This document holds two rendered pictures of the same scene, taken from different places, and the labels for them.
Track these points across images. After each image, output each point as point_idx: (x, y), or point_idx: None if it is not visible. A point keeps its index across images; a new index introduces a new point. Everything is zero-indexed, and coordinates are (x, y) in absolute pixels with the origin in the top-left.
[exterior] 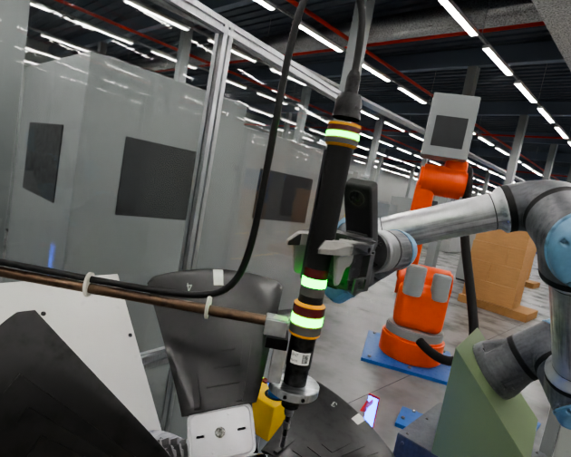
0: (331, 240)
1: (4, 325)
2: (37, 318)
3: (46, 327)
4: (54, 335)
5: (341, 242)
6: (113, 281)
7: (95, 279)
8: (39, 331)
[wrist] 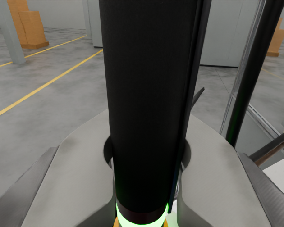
0: (107, 117)
1: (200, 89)
2: (201, 92)
3: (198, 96)
4: (195, 100)
5: (85, 124)
6: None
7: None
8: (197, 96)
